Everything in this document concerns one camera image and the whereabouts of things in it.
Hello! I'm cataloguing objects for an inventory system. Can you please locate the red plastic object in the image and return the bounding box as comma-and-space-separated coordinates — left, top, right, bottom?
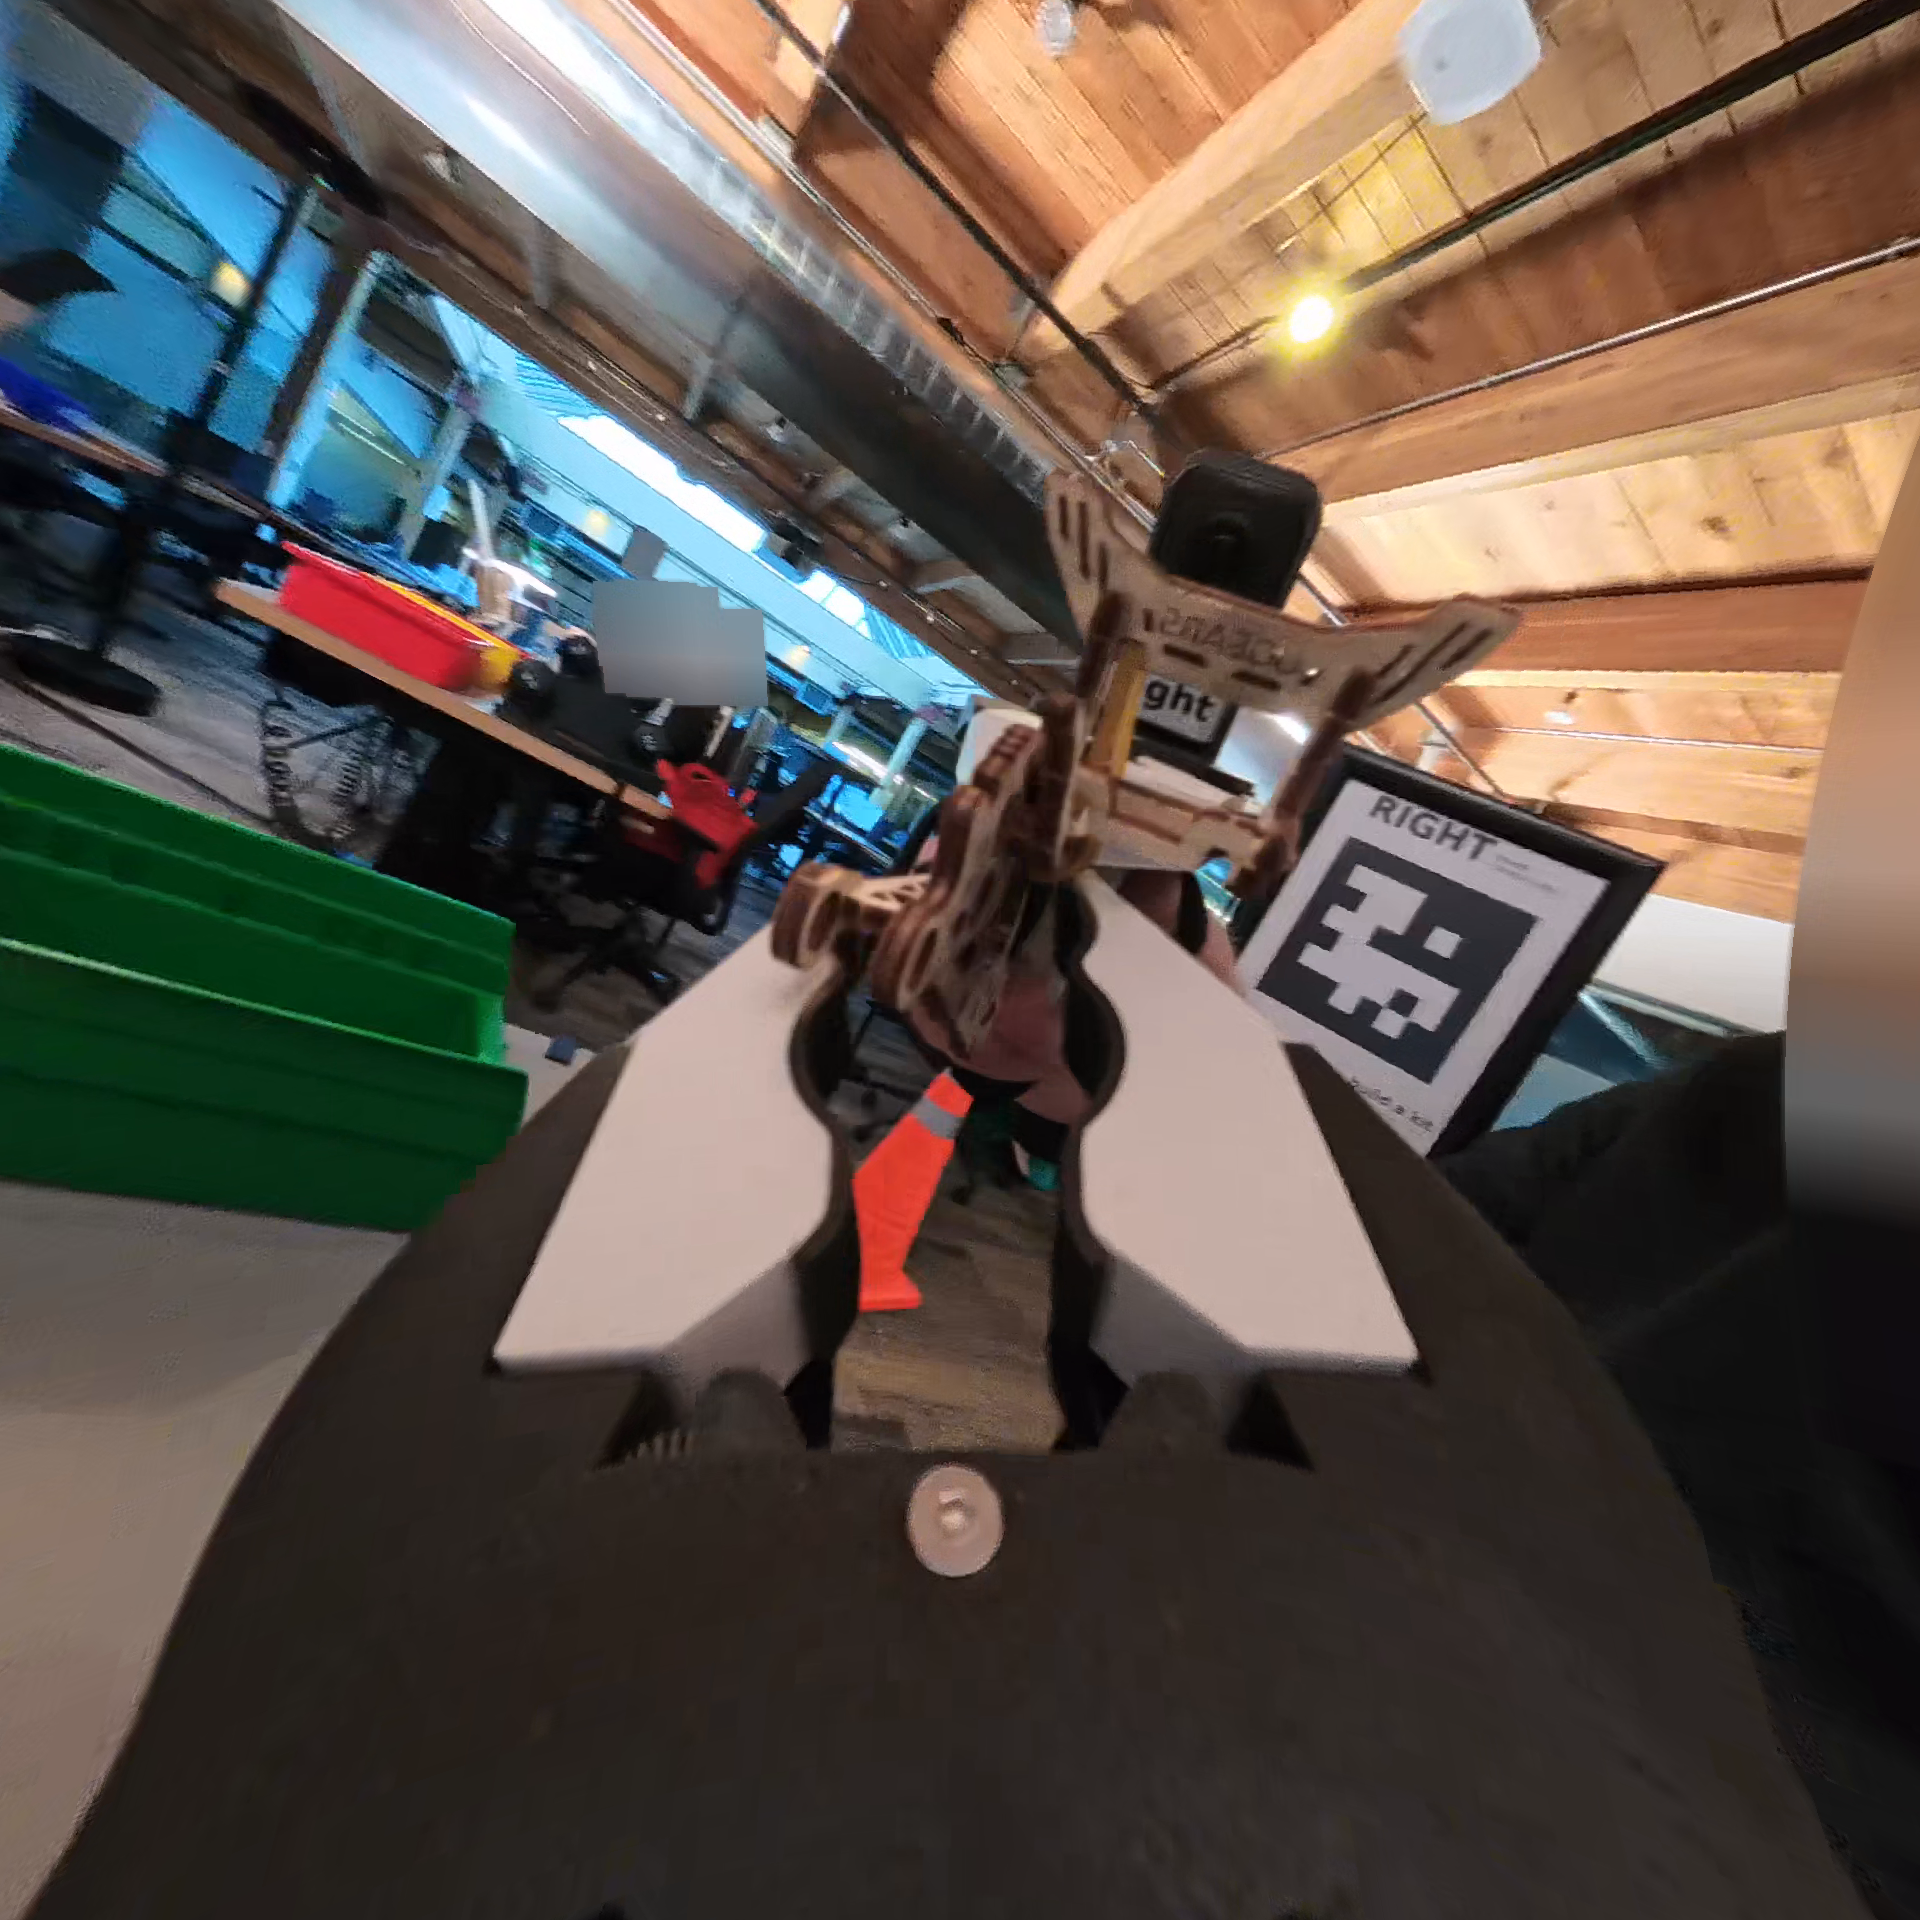
656, 758, 758, 860

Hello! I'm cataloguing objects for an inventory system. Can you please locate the green plastic bin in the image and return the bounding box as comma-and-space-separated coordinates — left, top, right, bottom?
0, 938, 530, 1235
0, 742, 518, 1059

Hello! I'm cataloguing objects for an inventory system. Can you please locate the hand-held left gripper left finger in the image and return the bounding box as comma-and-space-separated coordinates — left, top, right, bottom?
491, 901, 864, 1449

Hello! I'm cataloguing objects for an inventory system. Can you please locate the orange traffic cone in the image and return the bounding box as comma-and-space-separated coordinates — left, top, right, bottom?
853, 1070, 977, 1316

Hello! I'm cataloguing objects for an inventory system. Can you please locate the red plastic bin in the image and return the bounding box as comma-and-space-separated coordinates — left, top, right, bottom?
277, 545, 518, 694

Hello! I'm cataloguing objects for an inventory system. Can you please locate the person's right hand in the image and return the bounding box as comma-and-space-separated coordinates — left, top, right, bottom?
960, 959, 1099, 1129

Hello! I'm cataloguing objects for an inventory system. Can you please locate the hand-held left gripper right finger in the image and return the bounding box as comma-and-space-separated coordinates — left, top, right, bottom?
1049, 877, 1424, 1451

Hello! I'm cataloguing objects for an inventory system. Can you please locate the black coiled cable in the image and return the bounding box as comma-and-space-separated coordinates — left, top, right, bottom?
262, 697, 384, 842

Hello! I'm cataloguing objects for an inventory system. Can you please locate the wooden top desk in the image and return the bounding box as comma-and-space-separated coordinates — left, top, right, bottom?
214, 575, 692, 962

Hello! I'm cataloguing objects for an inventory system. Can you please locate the white ceiling device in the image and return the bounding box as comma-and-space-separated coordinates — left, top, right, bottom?
1400, 0, 1547, 127

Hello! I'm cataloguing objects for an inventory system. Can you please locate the framed marker sign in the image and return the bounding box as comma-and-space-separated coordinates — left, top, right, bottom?
1232, 739, 1670, 1161

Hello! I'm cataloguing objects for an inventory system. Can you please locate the person's right forearm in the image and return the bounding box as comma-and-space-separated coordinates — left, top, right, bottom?
1441, 1031, 1920, 1920

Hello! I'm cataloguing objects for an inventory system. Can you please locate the wooden model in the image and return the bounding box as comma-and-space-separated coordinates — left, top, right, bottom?
773, 463, 1521, 1082

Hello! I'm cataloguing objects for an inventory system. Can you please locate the silver air duct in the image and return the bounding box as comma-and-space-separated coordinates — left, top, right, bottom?
286, 0, 1086, 639

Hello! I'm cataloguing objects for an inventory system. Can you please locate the black office chair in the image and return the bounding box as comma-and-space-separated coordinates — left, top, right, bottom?
525, 765, 769, 1010

